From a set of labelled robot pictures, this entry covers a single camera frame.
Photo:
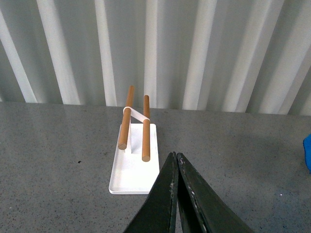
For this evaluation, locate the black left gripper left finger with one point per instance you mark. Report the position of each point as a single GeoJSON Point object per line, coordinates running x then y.
{"type": "Point", "coordinates": [158, 213]}

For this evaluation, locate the white rack with wooden bars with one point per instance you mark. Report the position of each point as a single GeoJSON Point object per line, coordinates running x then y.
{"type": "Point", "coordinates": [136, 161]}

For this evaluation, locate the blue microfiber cloth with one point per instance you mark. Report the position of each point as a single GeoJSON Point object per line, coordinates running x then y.
{"type": "Point", "coordinates": [307, 151]}

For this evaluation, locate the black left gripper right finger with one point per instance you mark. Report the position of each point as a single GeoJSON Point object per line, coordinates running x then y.
{"type": "Point", "coordinates": [201, 209]}

